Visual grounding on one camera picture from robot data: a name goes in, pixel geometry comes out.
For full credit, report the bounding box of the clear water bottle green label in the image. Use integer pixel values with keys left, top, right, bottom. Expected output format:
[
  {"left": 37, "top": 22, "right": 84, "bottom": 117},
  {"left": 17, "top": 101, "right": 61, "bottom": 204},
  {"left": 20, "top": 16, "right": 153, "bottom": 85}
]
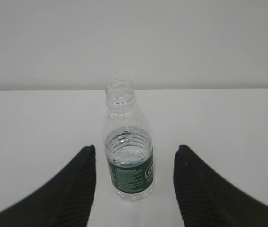
[{"left": 103, "top": 79, "right": 154, "bottom": 202}]

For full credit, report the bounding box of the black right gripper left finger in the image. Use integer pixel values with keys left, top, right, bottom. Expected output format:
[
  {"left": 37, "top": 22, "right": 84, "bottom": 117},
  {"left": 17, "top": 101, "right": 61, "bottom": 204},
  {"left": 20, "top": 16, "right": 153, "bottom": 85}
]
[{"left": 0, "top": 145, "right": 96, "bottom": 227}]

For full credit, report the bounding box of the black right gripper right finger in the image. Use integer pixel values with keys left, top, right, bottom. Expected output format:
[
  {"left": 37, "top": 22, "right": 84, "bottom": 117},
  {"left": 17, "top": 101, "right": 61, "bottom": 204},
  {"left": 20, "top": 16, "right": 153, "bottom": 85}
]
[{"left": 173, "top": 145, "right": 268, "bottom": 227}]

